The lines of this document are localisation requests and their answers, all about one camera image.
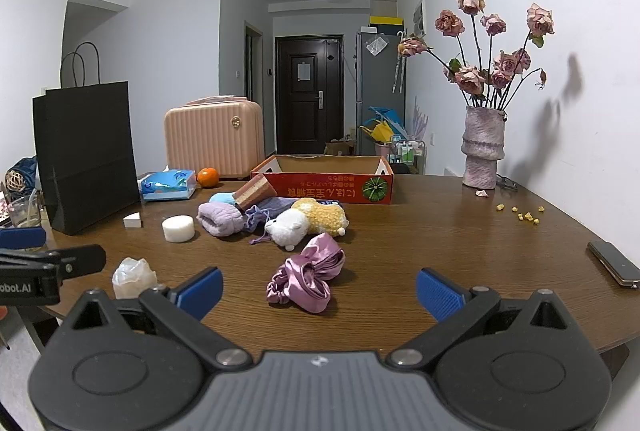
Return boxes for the pink ribbed suitcase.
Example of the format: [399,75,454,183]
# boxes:
[164,100,265,180]

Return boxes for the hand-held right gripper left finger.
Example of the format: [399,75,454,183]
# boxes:
[57,267,251,372]

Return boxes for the blue tissue pack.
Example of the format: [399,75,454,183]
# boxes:
[138,167,197,202]

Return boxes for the clear plastic bag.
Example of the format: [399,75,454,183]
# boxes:
[111,257,157,301]

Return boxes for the grey fridge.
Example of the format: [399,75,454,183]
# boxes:
[356,30,407,156]

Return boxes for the white yellow sheep plush toy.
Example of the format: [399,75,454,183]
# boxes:
[265,200,350,252]

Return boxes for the folded white umbrella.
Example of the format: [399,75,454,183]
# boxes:
[392,31,408,94]

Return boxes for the blue folded item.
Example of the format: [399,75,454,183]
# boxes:
[369,107,406,136]

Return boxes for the white round sponge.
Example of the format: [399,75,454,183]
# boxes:
[161,214,195,243]

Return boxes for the orange cardboard box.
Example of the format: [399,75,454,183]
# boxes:
[250,155,396,204]

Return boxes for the purple satin scrunchie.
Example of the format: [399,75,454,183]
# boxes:
[266,233,346,313]

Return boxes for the lavender fluffy sock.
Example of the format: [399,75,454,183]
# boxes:
[196,202,246,238]

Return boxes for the scattered yellow crumbs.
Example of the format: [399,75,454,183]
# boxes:
[495,205,546,226]

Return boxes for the purple drawstring pouch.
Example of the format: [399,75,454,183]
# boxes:
[242,196,296,246]

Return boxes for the black paper bag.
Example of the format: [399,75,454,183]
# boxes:
[32,42,141,237]

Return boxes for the pink textured vase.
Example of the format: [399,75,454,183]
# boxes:
[461,105,508,190]

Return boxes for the pink cloth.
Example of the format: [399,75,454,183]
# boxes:
[185,97,248,106]

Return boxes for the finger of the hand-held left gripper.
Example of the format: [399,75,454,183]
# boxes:
[0,228,47,251]

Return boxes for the trolley with bottles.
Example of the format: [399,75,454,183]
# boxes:
[390,136,426,174]

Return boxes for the clear glass cup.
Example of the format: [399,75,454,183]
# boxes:
[9,193,43,228]

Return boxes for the purple decorative feathers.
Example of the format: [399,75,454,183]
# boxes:
[412,96,431,139]

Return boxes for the woven rattan ball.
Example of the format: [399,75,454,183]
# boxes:
[5,168,27,194]

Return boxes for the pink cream layered sponge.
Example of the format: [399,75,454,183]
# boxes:
[234,174,276,212]

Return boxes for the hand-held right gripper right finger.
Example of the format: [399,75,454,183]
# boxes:
[389,268,583,371]

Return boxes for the dark entrance door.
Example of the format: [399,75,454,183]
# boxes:
[274,35,345,156]

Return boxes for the side room door frame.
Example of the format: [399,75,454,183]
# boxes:
[244,22,263,104]

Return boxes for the dark smartphone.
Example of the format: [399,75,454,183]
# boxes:
[586,241,640,288]

